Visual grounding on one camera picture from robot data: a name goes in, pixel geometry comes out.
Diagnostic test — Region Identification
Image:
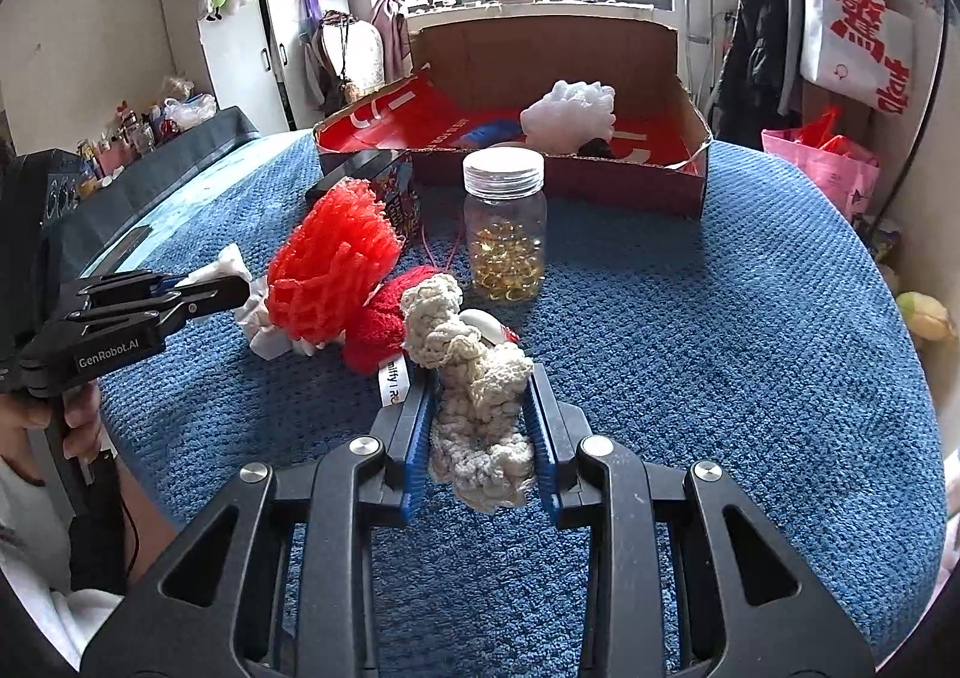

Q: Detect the white bag with red print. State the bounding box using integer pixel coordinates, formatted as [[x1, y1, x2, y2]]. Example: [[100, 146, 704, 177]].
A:
[[799, 0, 920, 116]]

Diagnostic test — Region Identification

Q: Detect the black jacket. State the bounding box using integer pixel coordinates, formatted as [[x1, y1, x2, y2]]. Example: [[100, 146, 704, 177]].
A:
[[709, 0, 788, 150]]

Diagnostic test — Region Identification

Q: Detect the clear jar with yellow capsules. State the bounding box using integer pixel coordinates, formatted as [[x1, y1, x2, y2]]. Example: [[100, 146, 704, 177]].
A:
[[463, 149, 547, 302]]

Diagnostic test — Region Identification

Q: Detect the grey hooded garment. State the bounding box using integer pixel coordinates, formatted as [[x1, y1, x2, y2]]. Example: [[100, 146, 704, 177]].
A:
[[776, 0, 809, 116]]

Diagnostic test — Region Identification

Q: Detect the black clothes rack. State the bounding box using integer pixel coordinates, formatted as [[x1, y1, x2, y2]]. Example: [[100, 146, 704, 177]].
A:
[[757, 0, 960, 236]]

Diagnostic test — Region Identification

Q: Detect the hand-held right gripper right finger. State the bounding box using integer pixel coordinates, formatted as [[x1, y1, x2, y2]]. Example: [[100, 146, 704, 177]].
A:
[[523, 363, 878, 678]]

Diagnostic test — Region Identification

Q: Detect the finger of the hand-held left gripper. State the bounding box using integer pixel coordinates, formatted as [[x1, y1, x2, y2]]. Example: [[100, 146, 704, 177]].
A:
[[58, 269, 194, 310], [71, 273, 254, 341]]

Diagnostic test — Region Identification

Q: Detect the white mesh bath sponge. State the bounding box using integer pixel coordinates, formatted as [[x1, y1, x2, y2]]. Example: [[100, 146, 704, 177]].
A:
[[520, 79, 617, 152]]

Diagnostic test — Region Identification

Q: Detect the red plastic bag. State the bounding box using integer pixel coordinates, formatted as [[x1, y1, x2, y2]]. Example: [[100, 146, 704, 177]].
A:
[[795, 106, 878, 158]]

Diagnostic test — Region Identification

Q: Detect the metal crutch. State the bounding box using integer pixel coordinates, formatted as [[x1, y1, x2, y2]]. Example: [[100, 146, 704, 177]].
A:
[[677, 0, 721, 105]]

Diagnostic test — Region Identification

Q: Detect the pink shopping bag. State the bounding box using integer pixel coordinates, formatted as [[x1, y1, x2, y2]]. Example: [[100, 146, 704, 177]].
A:
[[761, 123, 882, 221]]

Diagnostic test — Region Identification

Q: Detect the person's left forearm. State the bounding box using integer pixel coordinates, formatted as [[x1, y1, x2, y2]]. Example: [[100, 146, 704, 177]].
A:
[[112, 457, 181, 574]]

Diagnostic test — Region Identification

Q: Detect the red fluffy sock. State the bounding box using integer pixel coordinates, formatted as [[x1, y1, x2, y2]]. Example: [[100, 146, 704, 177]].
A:
[[343, 265, 443, 409]]

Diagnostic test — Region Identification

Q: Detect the cardboard box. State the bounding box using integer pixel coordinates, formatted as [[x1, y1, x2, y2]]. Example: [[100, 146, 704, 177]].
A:
[[311, 18, 713, 218]]

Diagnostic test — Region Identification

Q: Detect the white tissue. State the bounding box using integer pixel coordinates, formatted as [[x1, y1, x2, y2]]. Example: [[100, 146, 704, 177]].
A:
[[176, 243, 252, 293]]

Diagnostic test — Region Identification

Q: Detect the clear plastic bag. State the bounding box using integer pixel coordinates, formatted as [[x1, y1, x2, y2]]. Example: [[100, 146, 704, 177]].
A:
[[161, 91, 218, 128]]

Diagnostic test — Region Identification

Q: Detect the group of small bottles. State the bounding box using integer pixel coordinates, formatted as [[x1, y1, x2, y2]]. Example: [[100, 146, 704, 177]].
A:
[[75, 108, 162, 195]]

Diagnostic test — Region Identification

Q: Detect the person's left hand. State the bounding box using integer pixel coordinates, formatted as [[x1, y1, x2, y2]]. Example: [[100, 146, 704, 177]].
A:
[[0, 382, 115, 488]]

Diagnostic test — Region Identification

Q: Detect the yellow green plush toy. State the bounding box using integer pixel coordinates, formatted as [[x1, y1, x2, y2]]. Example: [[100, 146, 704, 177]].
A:
[[896, 292, 957, 341]]

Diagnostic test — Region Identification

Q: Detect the dark printed box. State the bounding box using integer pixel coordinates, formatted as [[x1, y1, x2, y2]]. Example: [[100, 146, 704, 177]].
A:
[[306, 149, 422, 245]]

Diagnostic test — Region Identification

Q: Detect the red foam net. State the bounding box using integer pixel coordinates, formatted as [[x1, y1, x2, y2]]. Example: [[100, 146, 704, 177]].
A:
[[266, 179, 402, 345]]

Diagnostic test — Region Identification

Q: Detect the cream crocheted scrunchie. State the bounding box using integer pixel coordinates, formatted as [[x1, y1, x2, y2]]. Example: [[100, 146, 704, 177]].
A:
[[400, 273, 537, 514]]

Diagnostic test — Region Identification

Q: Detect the white wardrobe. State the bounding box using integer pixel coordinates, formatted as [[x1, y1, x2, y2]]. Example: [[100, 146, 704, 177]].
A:
[[156, 0, 352, 135]]

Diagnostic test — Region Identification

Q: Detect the blue textured blanket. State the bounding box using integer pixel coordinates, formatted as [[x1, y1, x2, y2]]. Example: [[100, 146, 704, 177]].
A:
[[97, 130, 942, 678]]

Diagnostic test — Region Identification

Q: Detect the white fluffy bunny scrunchie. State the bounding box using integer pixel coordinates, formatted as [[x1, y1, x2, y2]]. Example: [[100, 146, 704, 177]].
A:
[[236, 277, 316, 360]]

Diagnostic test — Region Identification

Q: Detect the person's white clothing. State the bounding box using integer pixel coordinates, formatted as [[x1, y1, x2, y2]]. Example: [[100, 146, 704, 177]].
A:
[[0, 457, 125, 668]]

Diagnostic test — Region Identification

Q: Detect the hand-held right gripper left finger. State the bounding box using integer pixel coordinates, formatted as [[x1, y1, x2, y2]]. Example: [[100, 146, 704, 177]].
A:
[[82, 374, 437, 678]]

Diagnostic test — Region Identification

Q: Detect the dark grey cloth cover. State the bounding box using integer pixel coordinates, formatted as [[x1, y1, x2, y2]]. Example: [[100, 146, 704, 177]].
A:
[[56, 108, 260, 274]]

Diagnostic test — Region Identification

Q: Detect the white display bust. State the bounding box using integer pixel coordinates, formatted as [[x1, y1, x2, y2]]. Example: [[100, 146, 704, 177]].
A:
[[304, 10, 387, 116]]

